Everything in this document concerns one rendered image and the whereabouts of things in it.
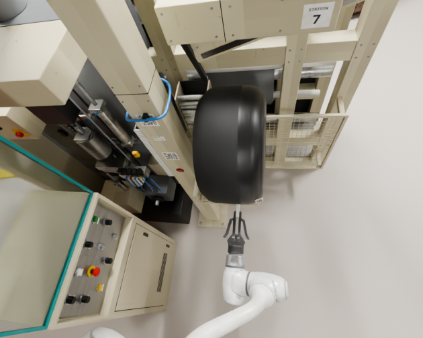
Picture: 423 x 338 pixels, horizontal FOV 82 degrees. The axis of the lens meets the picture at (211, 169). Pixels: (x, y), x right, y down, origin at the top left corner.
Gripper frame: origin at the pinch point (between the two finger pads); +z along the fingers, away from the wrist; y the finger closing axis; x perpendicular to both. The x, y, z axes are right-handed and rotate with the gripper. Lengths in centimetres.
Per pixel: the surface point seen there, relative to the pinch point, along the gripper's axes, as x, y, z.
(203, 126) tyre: -37.5, 12.0, 27.2
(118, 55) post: -72, 30, 31
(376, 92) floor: 126, -129, 156
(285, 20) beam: -58, -18, 55
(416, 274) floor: 102, -127, -23
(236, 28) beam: -57, -1, 55
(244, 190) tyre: -22.1, -4.2, 5.4
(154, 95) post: -53, 27, 31
